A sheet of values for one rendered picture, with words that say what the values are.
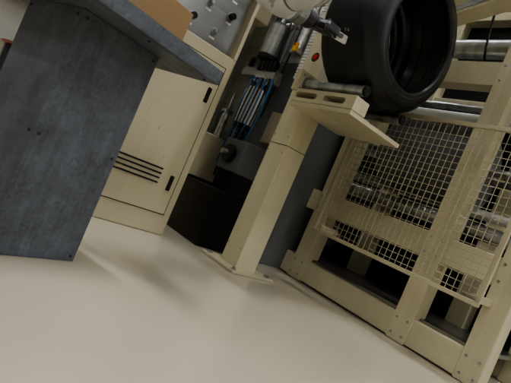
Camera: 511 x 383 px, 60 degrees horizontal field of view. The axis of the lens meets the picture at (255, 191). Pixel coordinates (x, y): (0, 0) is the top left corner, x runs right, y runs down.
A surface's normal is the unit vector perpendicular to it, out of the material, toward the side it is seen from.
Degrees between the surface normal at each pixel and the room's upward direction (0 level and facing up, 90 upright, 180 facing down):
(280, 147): 90
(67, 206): 90
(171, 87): 90
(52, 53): 90
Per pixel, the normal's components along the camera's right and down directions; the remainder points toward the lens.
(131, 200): 0.59, 0.26
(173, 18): 0.77, 0.33
